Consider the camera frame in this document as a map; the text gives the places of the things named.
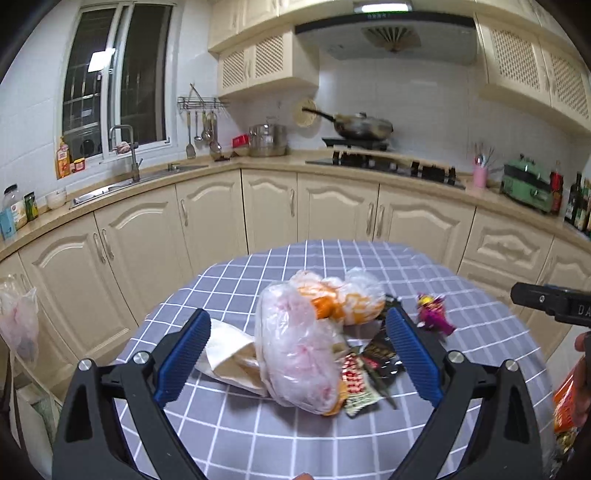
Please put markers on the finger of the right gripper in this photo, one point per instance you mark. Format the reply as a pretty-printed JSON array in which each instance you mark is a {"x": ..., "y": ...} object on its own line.
[{"x": 564, "y": 305}]

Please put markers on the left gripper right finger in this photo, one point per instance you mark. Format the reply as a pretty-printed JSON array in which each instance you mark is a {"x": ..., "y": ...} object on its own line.
[{"x": 505, "y": 442}]

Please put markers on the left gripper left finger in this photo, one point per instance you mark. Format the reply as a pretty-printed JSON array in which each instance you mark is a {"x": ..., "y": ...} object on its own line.
[{"x": 90, "y": 444}]

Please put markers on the red white snack wrapper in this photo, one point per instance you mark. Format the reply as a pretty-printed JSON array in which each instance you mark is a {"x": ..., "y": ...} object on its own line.
[{"x": 360, "y": 394}]

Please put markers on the clear bag with orange peels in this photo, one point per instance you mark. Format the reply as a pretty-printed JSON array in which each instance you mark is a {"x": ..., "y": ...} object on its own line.
[{"x": 357, "y": 299}]

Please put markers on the pink white plastic bag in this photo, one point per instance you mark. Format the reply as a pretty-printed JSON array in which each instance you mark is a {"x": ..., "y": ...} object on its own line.
[{"x": 298, "y": 353}]

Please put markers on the white paper bag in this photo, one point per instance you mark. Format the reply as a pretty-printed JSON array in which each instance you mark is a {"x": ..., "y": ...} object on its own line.
[{"x": 229, "y": 356}]

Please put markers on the black snack wrapper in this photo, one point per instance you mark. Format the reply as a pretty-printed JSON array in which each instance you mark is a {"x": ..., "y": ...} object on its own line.
[{"x": 379, "y": 352}]

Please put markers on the orange snack wrapper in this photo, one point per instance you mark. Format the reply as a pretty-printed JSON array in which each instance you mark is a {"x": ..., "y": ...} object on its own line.
[{"x": 564, "y": 406}]

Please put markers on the lower kitchen cabinets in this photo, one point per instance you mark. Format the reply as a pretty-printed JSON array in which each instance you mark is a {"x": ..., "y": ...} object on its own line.
[{"x": 100, "y": 267}]

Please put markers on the kitchen cabinets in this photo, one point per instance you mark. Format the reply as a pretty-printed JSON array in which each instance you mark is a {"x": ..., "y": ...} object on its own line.
[
  {"x": 530, "y": 61},
  {"x": 100, "y": 267}
]

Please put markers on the steel kitchen sink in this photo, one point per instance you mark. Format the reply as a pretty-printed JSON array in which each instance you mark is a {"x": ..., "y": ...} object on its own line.
[{"x": 172, "y": 169}]

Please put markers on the upper kitchen cabinets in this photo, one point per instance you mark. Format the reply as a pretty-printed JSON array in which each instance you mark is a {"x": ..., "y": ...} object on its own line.
[{"x": 530, "y": 61}]

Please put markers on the person's right hand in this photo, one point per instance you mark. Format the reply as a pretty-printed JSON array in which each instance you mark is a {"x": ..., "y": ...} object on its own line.
[{"x": 581, "y": 390}]

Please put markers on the person's left hand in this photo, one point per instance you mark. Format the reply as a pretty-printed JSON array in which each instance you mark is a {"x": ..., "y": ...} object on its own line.
[{"x": 304, "y": 476}]

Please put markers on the dark oil bottle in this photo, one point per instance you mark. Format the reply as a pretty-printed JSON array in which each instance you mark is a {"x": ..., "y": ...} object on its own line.
[{"x": 574, "y": 200}]

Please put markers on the red sauce bottle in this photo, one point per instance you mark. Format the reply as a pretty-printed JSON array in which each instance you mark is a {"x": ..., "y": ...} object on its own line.
[{"x": 557, "y": 186}]

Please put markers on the green electric cooker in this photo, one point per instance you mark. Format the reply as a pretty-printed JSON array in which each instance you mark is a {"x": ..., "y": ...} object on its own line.
[{"x": 528, "y": 183}]

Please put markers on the grey checked tablecloth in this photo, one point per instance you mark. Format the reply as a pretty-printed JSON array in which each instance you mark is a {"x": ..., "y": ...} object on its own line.
[{"x": 233, "y": 434}]

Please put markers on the hanging plastic bag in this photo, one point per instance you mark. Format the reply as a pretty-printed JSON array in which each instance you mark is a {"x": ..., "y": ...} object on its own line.
[{"x": 19, "y": 320}]

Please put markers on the pink utensil cup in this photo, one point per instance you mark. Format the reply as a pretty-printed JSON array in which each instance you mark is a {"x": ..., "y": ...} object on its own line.
[{"x": 480, "y": 176}]

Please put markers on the black gas hob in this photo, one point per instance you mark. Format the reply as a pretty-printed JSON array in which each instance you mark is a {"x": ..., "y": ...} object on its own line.
[{"x": 410, "y": 169}]

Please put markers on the blue carton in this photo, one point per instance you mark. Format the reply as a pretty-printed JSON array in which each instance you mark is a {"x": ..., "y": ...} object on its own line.
[{"x": 7, "y": 226}]

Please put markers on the green jar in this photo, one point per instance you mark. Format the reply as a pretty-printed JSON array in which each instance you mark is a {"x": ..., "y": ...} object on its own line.
[{"x": 31, "y": 206}]

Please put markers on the white bowls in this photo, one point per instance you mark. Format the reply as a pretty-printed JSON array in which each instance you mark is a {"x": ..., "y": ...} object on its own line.
[{"x": 56, "y": 199}]

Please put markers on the orange dish soap bottle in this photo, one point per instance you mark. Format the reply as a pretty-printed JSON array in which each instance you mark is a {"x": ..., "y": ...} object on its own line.
[{"x": 63, "y": 159}]

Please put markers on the steel faucet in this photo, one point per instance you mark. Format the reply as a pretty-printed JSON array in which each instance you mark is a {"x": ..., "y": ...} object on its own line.
[{"x": 126, "y": 147}]

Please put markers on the round woven trivet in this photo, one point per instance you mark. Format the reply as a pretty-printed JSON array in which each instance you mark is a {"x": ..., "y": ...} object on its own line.
[{"x": 303, "y": 112}]

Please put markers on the steel spatula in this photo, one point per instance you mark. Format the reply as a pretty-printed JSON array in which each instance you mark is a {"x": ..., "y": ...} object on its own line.
[{"x": 189, "y": 149}]

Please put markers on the steel stock pot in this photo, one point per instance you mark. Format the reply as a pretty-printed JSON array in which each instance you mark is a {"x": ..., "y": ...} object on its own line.
[{"x": 268, "y": 139}]

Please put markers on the red box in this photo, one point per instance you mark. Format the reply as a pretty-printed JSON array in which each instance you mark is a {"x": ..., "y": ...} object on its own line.
[{"x": 240, "y": 141}]

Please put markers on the range hood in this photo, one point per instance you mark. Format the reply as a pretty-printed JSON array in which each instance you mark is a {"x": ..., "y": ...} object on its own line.
[{"x": 442, "y": 31}]

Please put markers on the window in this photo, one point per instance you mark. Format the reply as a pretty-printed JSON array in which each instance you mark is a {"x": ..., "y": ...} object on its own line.
[{"x": 116, "y": 78}]

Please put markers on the utensil wall rack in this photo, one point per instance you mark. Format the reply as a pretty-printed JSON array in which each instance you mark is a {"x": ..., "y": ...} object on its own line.
[{"x": 194, "y": 101}]

